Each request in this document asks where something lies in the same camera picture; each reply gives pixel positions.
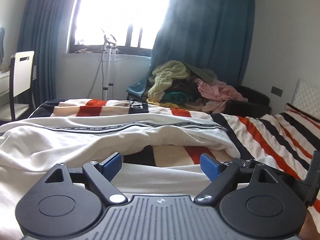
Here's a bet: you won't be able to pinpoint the white sweatpants with black stripe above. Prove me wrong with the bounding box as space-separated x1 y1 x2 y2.
1 113 240 239

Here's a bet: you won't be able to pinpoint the pile of clothes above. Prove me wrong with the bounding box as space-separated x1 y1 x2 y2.
126 60 249 113

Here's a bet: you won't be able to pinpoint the striped orange black white blanket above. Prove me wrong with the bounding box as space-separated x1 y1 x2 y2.
28 98 320 215

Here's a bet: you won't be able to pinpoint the black sofa chair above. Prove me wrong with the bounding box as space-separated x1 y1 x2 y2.
223 86 272 118

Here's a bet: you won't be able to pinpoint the white quilted headboard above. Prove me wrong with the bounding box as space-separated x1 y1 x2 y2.
292 79 320 119

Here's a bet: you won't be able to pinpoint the white black chair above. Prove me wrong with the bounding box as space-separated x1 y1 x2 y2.
1 51 35 122

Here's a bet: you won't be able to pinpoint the white dresser with drawers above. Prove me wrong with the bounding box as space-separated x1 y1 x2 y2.
0 71 10 105

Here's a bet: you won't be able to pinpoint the right teal curtain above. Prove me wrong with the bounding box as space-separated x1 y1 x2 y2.
127 0 255 97

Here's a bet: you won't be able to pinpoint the teal curtain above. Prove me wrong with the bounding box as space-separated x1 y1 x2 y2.
127 0 255 97
17 0 67 106

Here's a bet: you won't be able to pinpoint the left teal curtain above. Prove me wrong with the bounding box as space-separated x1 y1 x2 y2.
17 0 67 106

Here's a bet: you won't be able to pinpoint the grey wall socket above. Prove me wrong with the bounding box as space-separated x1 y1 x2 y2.
271 86 283 97

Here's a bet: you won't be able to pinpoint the window with dark frame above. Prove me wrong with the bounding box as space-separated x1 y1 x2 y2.
69 0 170 57

